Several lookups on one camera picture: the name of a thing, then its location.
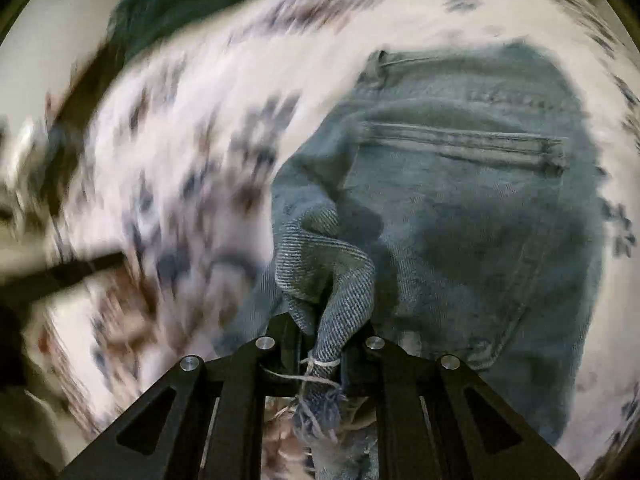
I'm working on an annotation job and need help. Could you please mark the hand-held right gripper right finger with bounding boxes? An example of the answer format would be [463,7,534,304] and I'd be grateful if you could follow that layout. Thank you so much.
[342,322,582,480]

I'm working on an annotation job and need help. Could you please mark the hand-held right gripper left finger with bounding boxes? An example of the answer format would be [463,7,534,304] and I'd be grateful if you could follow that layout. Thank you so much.
[59,313,304,480]

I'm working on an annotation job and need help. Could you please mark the dark wooden bed frame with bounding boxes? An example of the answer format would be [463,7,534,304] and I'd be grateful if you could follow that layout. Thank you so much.
[0,40,132,311]

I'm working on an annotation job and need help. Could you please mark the white floral bed sheet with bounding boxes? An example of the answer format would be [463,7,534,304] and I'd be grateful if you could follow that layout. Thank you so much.
[30,0,640,480]

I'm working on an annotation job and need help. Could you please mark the dark green cloth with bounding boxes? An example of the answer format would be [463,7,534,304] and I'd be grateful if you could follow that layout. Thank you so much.
[111,0,281,59]

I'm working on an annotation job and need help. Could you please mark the blue denim pants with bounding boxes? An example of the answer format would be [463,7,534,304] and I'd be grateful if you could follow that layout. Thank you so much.
[220,43,607,480]

